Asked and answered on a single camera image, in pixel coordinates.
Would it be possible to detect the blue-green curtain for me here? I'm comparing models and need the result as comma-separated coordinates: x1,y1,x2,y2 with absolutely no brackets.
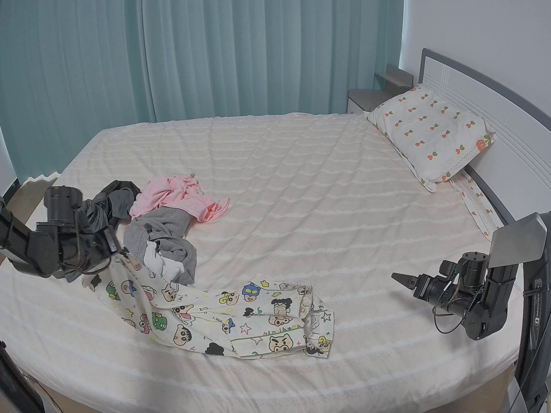
0,0,150,185
140,0,408,124

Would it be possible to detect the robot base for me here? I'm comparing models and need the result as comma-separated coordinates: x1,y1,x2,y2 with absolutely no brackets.
507,366,533,413

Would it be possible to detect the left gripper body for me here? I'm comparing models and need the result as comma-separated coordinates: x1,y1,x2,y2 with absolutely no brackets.
96,225,121,260

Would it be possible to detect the white printed pillow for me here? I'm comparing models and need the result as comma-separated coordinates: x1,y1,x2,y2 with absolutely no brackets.
365,85,496,194

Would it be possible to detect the dark grey garment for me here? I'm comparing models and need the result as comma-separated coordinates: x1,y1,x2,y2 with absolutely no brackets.
65,180,143,292

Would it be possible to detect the pink garment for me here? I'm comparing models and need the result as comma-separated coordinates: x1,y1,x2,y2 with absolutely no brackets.
129,174,231,223

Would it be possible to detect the black cable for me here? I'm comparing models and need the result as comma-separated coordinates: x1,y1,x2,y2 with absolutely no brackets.
432,304,466,335

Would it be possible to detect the white printed pyjama top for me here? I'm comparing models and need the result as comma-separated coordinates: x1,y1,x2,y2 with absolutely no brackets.
102,250,336,360

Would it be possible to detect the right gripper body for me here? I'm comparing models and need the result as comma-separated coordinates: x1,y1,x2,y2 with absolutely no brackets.
414,274,445,303

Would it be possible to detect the grey white bedside table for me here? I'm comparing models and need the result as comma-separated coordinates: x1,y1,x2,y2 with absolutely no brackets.
347,63,414,115

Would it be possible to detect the bed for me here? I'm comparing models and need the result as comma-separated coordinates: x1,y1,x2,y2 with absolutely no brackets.
0,48,551,413

